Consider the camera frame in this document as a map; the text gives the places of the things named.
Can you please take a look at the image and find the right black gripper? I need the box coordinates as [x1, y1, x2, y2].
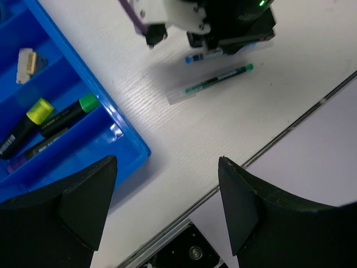
[187, 0, 276, 55]

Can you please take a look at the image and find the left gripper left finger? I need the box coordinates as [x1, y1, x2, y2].
[1, 156, 117, 267]

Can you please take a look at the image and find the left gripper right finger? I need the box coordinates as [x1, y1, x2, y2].
[218, 157, 356, 267]

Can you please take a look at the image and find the blue ink refill pen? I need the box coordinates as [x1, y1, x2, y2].
[185, 53, 222, 64]

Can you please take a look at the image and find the purple cap highlighter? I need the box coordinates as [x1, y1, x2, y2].
[7, 128, 68, 174]

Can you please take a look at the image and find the green refill pen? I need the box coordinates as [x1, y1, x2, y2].
[167, 64, 254, 105]

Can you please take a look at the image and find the yellow cap highlighter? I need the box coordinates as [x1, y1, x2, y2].
[1, 98, 54, 160]

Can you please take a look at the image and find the green cap highlighter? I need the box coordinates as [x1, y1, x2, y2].
[40, 93, 100, 137]

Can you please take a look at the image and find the grey white eraser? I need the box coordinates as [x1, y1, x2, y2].
[16, 48, 33, 84]

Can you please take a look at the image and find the blue plastic divided tray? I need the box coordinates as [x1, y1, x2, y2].
[1, 1, 151, 200]

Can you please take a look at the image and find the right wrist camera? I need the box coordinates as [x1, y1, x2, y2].
[129, 1, 211, 48]

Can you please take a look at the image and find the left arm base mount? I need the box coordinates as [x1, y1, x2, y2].
[118, 221, 226, 268]

